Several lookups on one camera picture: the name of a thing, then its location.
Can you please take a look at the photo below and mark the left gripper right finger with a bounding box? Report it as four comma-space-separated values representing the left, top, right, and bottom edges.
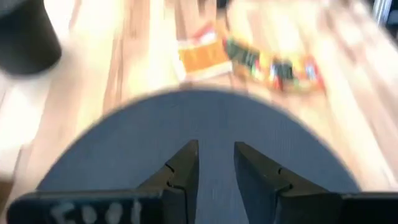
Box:
234, 141, 398, 224

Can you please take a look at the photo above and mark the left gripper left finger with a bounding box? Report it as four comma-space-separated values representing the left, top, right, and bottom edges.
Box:
7, 139, 200, 224

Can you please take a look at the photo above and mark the orange white tea packet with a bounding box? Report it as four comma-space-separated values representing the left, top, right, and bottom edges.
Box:
177, 39, 233, 81

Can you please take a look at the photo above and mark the round dark woven placemat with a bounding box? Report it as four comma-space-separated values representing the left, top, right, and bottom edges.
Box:
37, 88, 361, 224

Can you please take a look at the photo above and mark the green potted plant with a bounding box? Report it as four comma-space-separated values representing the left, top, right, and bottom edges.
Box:
0, 0, 62, 76

